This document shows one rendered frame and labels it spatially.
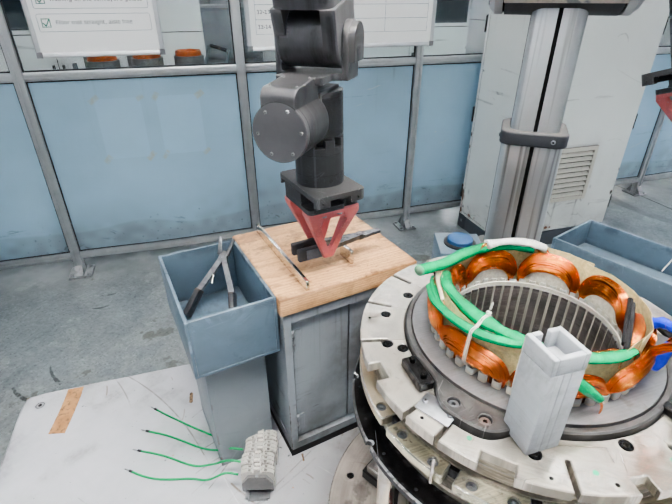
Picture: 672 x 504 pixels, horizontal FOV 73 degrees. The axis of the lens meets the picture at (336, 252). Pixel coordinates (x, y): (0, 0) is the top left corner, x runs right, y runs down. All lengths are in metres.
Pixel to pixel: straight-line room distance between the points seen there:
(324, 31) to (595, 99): 2.53
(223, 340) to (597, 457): 0.38
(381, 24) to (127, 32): 1.25
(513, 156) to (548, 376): 0.59
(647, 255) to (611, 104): 2.25
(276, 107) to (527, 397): 0.31
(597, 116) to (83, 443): 2.77
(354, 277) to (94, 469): 0.48
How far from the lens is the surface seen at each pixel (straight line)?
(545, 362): 0.32
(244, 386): 0.65
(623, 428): 0.42
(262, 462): 0.70
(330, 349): 0.64
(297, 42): 0.49
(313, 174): 0.52
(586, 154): 3.00
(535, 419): 0.35
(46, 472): 0.84
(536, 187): 0.89
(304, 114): 0.44
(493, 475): 0.39
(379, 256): 0.63
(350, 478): 0.70
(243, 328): 0.56
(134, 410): 0.86
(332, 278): 0.58
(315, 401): 0.69
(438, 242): 0.75
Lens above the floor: 1.38
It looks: 30 degrees down
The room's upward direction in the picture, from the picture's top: straight up
